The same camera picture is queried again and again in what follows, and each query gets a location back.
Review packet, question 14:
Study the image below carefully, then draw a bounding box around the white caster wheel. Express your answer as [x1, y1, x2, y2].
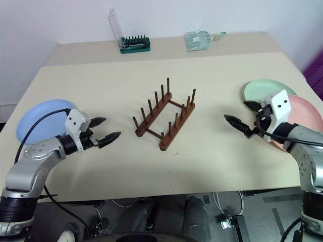
[59, 227, 77, 242]

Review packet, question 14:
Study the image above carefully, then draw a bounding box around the blue plate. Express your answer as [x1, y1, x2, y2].
[16, 98, 76, 147]

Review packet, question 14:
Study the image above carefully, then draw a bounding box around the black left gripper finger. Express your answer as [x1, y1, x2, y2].
[89, 116, 107, 129]
[96, 131, 123, 150]

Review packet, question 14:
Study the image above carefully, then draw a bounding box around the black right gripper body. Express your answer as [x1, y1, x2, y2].
[251, 103, 275, 139]

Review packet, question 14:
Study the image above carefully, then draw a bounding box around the black box on floor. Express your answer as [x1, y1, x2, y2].
[218, 214, 251, 242]

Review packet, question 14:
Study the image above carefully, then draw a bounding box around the dark grey rounded shape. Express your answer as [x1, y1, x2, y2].
[185, 196, 211, 242]

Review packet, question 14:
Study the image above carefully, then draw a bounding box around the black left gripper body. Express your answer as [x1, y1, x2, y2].
[79, 118, 99, 151]

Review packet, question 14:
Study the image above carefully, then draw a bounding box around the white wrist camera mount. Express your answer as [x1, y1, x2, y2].
[64, 108, 92, 152]
[260, 90, 292, 142]

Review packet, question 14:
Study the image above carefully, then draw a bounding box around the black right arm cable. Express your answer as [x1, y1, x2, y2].
[254, 117, 323, 147]

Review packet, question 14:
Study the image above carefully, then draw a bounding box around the white cable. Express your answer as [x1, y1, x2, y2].
[212, 192, 229, 218]
[237, 191, 246, 217]

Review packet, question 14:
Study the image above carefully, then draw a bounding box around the clear plastic bag with contents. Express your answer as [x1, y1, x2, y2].
[183, 30, 227, 52]

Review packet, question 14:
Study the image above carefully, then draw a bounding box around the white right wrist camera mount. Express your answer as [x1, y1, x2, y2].
[260, 90, 292, 142]

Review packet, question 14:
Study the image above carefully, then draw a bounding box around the red plate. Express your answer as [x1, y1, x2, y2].
[267, 94, 323, 152]

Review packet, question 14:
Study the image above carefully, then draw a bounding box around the brown wooden dish rack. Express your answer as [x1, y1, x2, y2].
[132, 77, 197, 152]

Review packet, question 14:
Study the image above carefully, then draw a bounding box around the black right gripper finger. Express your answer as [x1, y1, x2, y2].
[224, 114, 253, 138]
[243, 100, 263, 113]

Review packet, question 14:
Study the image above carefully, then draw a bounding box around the green screwdriver bit set case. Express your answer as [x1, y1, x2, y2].
[109, 8, 152, 54]

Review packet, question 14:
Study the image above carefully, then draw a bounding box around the purple fabric object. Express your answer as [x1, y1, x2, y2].
[302, 48, 323, 99]

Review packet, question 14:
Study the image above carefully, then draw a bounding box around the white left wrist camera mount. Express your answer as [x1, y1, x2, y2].
[64, 108, 92, 152]

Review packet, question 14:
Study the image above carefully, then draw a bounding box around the green plate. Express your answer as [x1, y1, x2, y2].
[243, 79, 296, 104]

